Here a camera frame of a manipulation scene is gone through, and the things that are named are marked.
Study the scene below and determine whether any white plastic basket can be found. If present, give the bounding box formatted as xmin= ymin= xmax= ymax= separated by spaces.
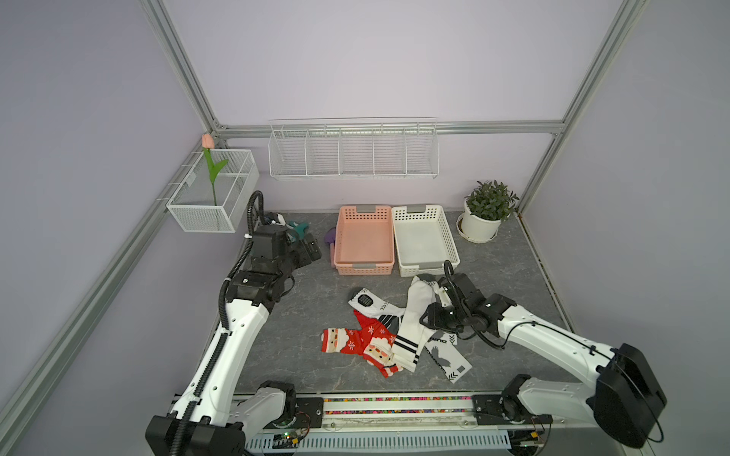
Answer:
xmin=392 ymin=204 xmax=460 ymax=277

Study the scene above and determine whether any white sock grey bird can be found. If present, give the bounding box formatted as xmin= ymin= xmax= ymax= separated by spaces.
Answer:
xmin=425 ymin=340 xmax=473 ymax=384

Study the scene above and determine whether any potted green plant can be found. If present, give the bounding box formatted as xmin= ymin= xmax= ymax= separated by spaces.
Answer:
xmin=456 ymin=180 xmax=519 ymax=244

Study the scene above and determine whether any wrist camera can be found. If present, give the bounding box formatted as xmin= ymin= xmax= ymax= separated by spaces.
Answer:
xmin=265 ymin=212 xmax=287 ymax=226
xmin=433 ymin=284 xmax=454 ymax=309

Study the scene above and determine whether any white sock hexagon patch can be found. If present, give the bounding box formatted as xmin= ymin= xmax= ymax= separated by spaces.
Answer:
xmin=348 ymin=288 xmax=405 ymax=320

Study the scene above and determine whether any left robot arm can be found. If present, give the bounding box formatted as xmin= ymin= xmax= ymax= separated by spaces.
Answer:
xmin=146 ymin=191 xmax=321 ymax=455

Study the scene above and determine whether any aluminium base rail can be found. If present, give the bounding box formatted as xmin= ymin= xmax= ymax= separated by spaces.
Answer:
xmin=164 ymin=389 xmax=640 ymax=438

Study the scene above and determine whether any white mesh wall box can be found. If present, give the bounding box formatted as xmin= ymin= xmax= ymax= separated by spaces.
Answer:
xmin=167 ymin=149 xmax=260 ymax=234

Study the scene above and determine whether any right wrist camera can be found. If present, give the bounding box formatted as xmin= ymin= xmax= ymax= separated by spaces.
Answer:
xmin=433 ymin=284 xmax=454 ymax=309

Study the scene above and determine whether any white wire wall shelf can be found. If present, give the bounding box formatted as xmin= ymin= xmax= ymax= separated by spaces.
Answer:
xmin=268 ymin=118 xmax=440 ymax=181

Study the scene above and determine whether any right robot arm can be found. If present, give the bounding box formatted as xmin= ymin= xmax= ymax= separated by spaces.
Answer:
xmin=420 ymin=261 xmax=667 ymax=448

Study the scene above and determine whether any red santa sock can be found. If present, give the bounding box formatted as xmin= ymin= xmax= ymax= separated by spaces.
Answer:
xmin=354 ymin=311 xmax=404 ymax=378
xmin=321 ymin=328 xmax=364 ymax=356

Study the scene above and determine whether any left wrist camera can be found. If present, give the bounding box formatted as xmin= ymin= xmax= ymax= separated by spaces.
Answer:
xmin=265 ymin=212 xmax=287 ymax=226

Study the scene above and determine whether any red santa sock left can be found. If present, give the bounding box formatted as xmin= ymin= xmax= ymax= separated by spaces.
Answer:
xmin=321 ymin=328 xmax=364 ymax=356

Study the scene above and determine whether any purple pink garden trowel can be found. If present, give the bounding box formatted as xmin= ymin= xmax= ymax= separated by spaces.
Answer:
xmin=324 ymin=227 xmax=336 ymax=246

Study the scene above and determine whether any pink plastic basket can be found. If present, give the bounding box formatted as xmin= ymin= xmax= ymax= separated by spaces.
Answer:
xmin=334 ymin=205 xmax=395 ymax=276

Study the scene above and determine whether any green garden glove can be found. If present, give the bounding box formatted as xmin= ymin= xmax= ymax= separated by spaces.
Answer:
xmin=287 ymin=222 xmax=310 ymax=241

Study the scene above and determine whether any artificial pink tulip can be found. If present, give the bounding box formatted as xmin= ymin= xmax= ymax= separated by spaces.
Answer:
xmin=202 ymin=133 xmax=228 ymax=206

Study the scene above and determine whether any white black striped sock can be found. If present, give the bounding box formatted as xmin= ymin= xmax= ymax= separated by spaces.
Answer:
xmin=392 ymin=277 xmax=436 ymax=372

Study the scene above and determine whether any red santa sock right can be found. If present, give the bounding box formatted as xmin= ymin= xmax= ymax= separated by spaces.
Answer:
xmin=354 ymin=311 xmax=404 ymax=378

